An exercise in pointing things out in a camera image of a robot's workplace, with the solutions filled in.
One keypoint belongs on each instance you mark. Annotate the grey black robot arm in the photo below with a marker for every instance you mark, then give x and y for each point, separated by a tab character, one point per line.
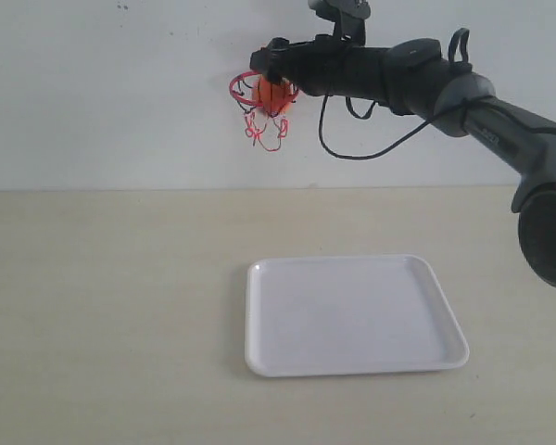
416	78

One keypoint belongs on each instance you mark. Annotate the white rectangular plastic tray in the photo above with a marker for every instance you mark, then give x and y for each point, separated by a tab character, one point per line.
349	315

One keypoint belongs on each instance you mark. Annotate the red mini basketball hoop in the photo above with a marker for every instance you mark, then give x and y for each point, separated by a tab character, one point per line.
267	132

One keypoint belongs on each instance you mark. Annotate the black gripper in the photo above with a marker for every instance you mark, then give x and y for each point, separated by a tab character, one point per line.
315	67

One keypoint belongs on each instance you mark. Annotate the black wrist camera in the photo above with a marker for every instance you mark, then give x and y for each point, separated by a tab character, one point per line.
348	17

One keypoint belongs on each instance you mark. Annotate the small orange basketball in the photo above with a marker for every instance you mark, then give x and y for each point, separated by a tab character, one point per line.
272	98

